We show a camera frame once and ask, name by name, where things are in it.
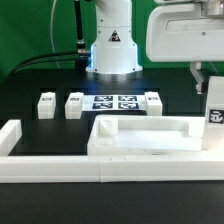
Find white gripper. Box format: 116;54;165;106
146;0;224;94

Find white desk top panel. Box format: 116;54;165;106
87;115;205;156

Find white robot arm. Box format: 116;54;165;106
86;0;224;93

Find fiducial marker sheet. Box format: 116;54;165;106
82;95;146;111

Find black vertical pole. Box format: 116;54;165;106
74;0;85;71

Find white thin cable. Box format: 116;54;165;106
49;0;62;69

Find black cable bundle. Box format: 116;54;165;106
6;50;92;79

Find white U-shaped fixture frame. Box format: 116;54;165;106
0;120;224;183

